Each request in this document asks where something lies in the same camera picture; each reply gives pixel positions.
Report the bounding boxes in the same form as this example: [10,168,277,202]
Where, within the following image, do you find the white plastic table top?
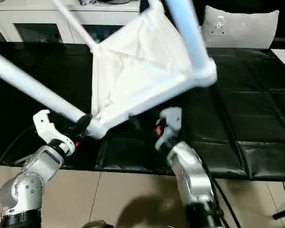
[90,0,218,141]

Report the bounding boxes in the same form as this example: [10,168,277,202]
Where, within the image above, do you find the white plastic table leg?
[51,0,102,52]
[163,0,217,81]
[0,47,93,124]

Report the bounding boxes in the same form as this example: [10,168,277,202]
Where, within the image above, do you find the black work surface mat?
[0,41,285,182]

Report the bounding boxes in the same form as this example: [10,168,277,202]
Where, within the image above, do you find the white sideboard with glass doors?
[0,0,143,45]

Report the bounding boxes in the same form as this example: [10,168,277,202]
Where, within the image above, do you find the grey pillow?
[201,5,280,49]

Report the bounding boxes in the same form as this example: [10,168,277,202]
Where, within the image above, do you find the black work table leg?
[273,206,285,220]

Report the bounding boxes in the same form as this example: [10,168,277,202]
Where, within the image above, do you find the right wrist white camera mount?
[155,106,182,150]

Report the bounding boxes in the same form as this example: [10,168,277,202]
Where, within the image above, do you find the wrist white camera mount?
[155,106,182,150]
[32,109,76,156]

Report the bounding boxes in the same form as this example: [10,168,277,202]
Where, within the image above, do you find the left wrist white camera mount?
[32,109,76,156]

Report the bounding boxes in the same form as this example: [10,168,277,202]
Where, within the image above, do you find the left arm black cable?
[0,128,36,188]

